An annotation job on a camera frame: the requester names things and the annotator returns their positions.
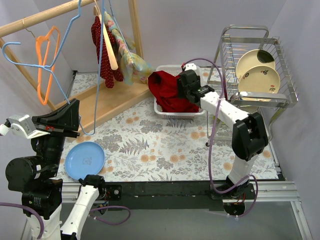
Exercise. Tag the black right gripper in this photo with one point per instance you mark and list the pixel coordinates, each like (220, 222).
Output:
(188, 81)

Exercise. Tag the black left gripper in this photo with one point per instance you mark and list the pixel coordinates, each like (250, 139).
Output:
(56, 131)

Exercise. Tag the red dress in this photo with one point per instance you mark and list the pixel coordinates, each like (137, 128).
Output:
(163, 86)

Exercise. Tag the blue wire hanger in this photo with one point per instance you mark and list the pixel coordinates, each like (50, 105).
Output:
(42, 48)
(93, 131)

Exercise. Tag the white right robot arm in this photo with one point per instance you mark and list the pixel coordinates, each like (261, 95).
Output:
(249, 136)

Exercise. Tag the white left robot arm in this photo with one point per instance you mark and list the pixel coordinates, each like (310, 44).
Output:
(34, 176)

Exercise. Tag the wooden hanger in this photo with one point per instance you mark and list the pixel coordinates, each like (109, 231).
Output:
(108, 45)

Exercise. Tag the white plastic basket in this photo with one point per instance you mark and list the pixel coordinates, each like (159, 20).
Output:
(174, 70)

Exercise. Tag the blue plastic plate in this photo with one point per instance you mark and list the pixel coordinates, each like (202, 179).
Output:
(86, 158)

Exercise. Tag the pastel floral garment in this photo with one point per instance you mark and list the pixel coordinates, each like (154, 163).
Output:
(132, 66)

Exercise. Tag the red polka dot garment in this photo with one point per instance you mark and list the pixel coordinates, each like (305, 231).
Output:
(106, 73)

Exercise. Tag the metal dish rack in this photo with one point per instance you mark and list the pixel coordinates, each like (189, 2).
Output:
(235, 41)

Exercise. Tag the cream plate upper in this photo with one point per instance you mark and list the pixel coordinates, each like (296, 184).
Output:
(252, 59)

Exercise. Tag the cream plate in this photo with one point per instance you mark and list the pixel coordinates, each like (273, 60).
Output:
(260, 79)
(252, 59)

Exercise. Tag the cream plate lower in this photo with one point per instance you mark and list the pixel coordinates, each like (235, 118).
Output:
(260, 79)

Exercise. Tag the black base bar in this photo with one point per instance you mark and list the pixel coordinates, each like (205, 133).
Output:
(165, 195)

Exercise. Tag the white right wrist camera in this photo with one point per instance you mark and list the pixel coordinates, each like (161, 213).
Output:
(189, 66)

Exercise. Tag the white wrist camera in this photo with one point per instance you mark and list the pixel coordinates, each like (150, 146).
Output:
(189, 66)
(21, 126)

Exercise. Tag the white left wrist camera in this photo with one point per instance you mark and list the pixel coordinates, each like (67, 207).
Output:
(21, 126)

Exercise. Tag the aluminium frame rail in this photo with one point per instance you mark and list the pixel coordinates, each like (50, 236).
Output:
(276, 191)

